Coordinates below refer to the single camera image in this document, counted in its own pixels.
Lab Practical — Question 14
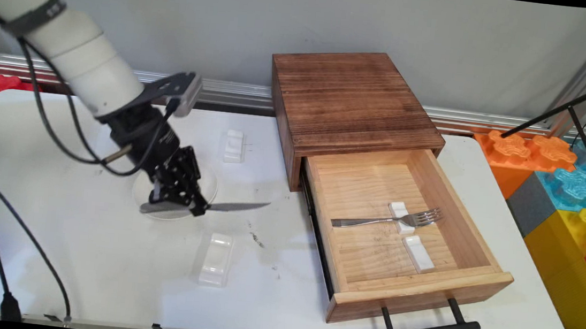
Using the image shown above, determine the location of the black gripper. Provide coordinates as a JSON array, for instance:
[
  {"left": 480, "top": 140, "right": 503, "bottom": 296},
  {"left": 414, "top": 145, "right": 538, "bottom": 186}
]
[{"left": 88, "top": 98, "right": 219, "bottom": 219}]

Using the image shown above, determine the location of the silver table knife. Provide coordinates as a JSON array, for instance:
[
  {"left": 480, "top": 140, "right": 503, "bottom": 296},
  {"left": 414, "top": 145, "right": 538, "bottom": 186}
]
[{"left": 138, "top": 190, "right": 272, "bottom": 227}]

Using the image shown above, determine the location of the white round plate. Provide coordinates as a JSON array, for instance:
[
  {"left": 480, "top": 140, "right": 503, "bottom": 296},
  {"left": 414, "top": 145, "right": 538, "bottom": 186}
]
[{"left": 130, "top": 154, "right": 221, "bottom": 226}]

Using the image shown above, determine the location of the white cutlery rest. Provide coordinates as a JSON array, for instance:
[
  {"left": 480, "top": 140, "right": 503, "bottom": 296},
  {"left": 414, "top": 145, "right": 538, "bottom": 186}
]
[
  {"left": 400, "top": 234, "right": 439, "bottom": 275},
  {"left": 386, "top": 200, "right": 419, "bottom": 236},
  {"left": 196, "top": 232, "right": 236, "bottom": 288},
  {"left": 222, "top": 128, "right": 246, "bottom": 165}
]

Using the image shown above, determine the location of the dark wooden drawer cabinet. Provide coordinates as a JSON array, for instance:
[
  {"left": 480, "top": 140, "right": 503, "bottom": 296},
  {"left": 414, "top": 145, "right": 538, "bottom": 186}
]
[{"left": 260, "top": 42, "right": 454, "bottom": 206}]

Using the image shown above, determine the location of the silver fork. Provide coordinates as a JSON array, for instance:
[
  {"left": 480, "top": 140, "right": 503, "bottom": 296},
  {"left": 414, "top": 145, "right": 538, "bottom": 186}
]
[{"left": 330, "top": 198, "right": 444, "bottom": 238}]

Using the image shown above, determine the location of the light wooden drawer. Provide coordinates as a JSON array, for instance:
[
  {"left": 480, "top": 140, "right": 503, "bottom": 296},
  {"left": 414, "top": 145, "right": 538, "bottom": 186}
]
[{"left": 287, "top": 137, "right": 527, "bottom": 329}]

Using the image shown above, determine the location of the orange foam block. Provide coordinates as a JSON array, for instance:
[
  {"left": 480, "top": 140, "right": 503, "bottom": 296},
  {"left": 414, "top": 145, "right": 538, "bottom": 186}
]
[{"left": 467, "top": 128, "right": 580, "bottom": 206}]

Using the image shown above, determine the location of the grey foam block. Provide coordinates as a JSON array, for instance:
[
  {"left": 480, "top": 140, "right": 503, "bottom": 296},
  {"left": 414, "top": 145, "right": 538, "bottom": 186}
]
[{"left": 503, "top": 171, "right": 560, "bottom": 241}]

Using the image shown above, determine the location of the black tripod stand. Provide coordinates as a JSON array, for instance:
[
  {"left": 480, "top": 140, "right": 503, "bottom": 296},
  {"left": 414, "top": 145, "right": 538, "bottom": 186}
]
[{"left": 498, "top": 62, "right": 586, "bottom": 164}]

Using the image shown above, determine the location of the blue foam block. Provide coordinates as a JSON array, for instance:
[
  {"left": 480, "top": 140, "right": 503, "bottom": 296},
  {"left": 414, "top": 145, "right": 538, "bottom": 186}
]
[{"left": 532, "top": 135, "right": 586, "bottom": 214}]

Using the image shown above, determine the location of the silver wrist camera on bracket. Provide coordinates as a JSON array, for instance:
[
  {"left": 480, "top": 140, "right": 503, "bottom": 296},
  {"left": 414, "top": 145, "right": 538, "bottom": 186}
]
[{"left": 139, "top": 67, "right": 204, "bottom": 120}]

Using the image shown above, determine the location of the aluminium wall rail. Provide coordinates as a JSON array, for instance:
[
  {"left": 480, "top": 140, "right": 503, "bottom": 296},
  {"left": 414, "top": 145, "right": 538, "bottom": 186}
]
[{"left": 0, "top": 53, "right": 586, "bottom": 147}]

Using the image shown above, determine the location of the black drawer slide rail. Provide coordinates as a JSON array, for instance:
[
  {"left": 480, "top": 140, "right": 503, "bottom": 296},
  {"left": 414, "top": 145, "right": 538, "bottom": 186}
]
[{"left": 288, "top": 170, "right": 347, "bottom": 301}]

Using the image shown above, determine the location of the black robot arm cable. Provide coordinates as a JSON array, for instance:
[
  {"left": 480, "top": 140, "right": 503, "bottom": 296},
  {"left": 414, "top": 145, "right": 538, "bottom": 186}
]
[{"left": 0, "top": 9, "right": 187, "bottom": 182}]

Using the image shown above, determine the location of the black table cable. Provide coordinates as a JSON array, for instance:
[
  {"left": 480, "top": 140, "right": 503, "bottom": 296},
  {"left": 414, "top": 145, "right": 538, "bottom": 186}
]
[{"left": 0, "top": 162, "right": 86, "bottom": 325}]

